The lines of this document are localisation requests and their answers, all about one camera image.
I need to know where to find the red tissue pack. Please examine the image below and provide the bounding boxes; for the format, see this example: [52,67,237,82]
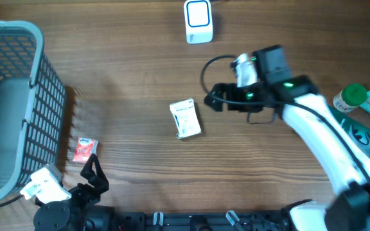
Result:
[73,137,98,163]

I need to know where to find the white small packet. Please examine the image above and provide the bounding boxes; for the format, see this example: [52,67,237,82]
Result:
[170,98,202,139]

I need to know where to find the green lid Knorr jar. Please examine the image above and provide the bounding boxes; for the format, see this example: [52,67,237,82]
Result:
[333,83,367,113]

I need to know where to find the green gloves package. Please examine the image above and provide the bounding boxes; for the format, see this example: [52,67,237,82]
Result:
[329,106,370,158]

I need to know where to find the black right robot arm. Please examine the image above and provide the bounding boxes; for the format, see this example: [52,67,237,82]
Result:
[204,45,370,230]

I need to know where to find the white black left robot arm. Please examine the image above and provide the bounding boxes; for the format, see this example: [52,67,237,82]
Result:
[33,154,115,231]

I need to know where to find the white barcode scanner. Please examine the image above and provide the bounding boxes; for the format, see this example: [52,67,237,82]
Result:
[183,0,213,44]

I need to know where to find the grey plastic basket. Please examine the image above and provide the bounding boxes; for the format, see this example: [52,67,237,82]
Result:
[0,21,67,200]

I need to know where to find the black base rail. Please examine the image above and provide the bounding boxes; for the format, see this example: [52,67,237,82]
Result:
[109,210,293,231]

